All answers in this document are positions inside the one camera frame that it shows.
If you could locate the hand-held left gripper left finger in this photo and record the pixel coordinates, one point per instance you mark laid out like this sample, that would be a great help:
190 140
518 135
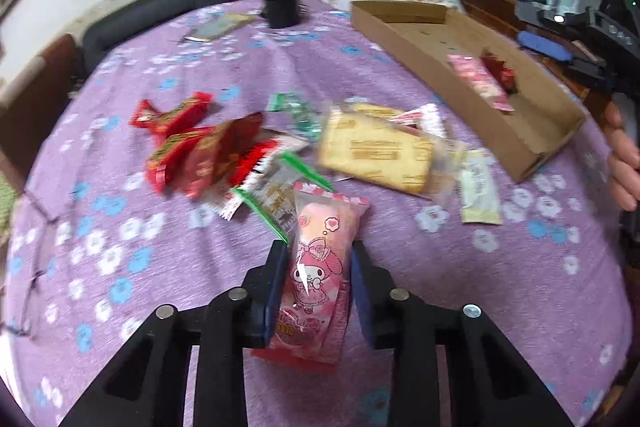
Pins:
277 292

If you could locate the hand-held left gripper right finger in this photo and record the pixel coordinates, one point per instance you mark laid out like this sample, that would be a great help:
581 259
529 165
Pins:
361 302

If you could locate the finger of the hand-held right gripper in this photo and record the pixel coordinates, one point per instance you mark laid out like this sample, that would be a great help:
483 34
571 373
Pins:
560 17
542 46

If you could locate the pink cartoon snack packet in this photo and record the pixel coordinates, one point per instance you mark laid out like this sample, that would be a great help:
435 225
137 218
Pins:
320 267

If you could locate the shallow cardboard box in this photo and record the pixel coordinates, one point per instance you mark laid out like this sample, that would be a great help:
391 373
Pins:
435 37

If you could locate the yellow cracker packet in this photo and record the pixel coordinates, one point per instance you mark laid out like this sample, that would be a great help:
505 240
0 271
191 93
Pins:
375 152
372 108

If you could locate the dark red foil packet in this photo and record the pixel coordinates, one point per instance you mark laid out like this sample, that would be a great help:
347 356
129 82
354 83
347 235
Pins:
235 147

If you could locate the green candy packet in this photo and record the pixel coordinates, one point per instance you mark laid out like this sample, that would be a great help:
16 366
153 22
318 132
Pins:
295 112

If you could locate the long red candy packet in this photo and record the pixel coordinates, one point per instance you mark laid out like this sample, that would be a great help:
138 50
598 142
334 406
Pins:
185 109
172 154

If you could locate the person's right hand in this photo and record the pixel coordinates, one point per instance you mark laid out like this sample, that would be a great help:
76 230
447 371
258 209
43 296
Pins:
625 167

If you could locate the shiny red candy packet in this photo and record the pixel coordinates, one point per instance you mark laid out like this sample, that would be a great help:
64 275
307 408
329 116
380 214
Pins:
502 74

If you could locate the pink and white packet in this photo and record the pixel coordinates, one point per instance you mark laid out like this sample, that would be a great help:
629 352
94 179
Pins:
477 82

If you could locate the green edged clear packet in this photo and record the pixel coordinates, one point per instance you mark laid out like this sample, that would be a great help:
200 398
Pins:
277 202

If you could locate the red and white packet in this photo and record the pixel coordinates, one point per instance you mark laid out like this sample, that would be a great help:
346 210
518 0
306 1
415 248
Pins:
250 172

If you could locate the red striped white packet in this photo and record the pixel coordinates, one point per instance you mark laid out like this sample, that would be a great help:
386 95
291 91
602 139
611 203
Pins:
422 119

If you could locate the pale cream snack packet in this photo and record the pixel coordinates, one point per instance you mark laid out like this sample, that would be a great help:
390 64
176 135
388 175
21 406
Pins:
480 187

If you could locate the black cylinder container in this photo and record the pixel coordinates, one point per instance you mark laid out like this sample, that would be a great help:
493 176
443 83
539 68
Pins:
281 11

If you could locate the small notebook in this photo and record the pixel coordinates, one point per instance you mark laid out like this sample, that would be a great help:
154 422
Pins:
220 27

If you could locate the brown armchair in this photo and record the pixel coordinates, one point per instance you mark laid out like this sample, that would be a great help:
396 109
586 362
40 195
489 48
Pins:
45 72

